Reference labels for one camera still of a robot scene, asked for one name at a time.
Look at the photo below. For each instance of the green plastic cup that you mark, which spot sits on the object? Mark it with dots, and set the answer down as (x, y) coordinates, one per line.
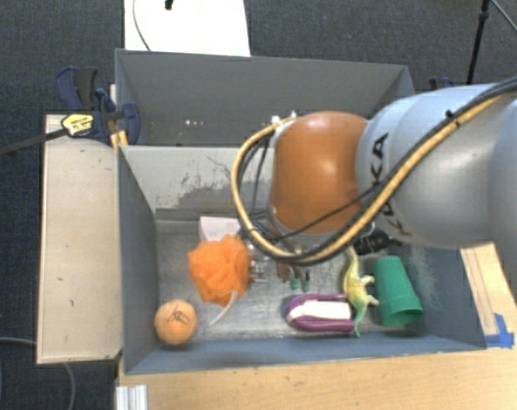
(395, 291)

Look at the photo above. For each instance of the black cylinder on white bracket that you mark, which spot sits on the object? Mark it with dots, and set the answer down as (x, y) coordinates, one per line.
(371, 242)

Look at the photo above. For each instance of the white box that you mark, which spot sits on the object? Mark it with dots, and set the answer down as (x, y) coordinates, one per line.
(215, 228)

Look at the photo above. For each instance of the orange ball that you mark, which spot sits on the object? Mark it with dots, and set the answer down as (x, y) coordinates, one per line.
(175, 322)

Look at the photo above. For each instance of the orange mesh bath sponge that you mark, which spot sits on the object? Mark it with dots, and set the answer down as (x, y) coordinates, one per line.
(217, 269)

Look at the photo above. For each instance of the purple and white toy eggplant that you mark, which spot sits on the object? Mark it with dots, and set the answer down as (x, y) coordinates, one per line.
(322, 313)

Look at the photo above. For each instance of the yellow-green toy dinosaur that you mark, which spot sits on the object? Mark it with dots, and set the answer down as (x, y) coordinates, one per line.
(357, 291)

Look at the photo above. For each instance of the grey metal bin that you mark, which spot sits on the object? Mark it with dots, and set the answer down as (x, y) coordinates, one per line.
(177, 101)

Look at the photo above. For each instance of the pale wood board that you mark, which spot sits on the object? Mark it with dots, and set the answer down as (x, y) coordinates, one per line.
(78, 250)

